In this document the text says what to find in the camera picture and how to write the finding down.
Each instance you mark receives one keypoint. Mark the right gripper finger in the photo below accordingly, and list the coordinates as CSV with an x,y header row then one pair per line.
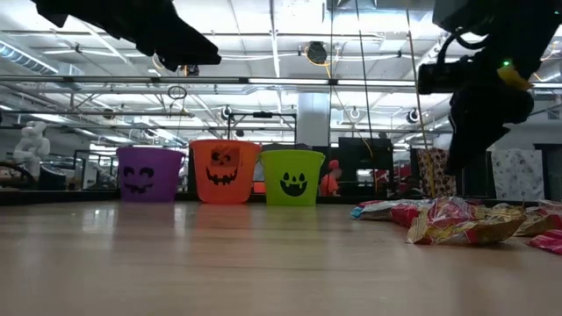
x,y
470,145

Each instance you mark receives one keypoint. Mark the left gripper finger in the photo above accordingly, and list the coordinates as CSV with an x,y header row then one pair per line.
x,y
175,39

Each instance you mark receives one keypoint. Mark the gold crinkly candy pack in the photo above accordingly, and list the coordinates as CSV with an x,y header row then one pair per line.
x,y
465,224
542,221

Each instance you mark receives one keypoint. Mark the blue white chocolate bar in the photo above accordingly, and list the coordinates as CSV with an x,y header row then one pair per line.
x,y
369,210

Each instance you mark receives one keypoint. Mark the purple halloween bucket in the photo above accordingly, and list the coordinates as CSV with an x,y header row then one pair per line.
x,y
131,158

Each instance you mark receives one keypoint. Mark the orange halloween bucket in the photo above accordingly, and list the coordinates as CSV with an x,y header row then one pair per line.
x,y
202,184

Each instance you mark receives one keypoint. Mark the green halloween bucket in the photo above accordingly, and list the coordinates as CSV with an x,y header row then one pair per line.
x,y
272,184

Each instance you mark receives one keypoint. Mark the brown patterned curtain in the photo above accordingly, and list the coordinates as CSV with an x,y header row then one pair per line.
x,y
443,171

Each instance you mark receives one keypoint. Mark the small yellow tag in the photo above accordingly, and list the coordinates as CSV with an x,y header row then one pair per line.
x,y
513,78

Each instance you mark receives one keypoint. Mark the white patterned curtain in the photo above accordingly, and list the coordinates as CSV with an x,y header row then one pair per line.
x,y
518,175

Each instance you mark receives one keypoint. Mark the black cabinet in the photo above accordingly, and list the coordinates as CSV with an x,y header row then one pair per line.
x,y
369,151

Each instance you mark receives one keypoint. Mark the white robot figure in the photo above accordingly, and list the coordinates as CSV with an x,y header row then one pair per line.
x,y
31,147

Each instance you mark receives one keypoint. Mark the person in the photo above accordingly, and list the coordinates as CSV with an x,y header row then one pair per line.
x,y
329,184

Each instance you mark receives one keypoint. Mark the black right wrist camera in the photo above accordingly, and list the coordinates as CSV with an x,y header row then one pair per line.
x,y
443,78

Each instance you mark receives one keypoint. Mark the long ceiling light rail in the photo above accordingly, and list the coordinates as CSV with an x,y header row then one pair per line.
x,y
131,80

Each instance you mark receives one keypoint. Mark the silver air duct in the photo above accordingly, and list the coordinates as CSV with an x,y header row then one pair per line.
x,y
22,56

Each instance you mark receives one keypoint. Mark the black gantry frame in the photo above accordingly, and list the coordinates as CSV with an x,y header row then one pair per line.
x,y
262,114

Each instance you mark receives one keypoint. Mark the black aluminium table frame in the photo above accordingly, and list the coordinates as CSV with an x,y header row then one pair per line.
x,y
66,196

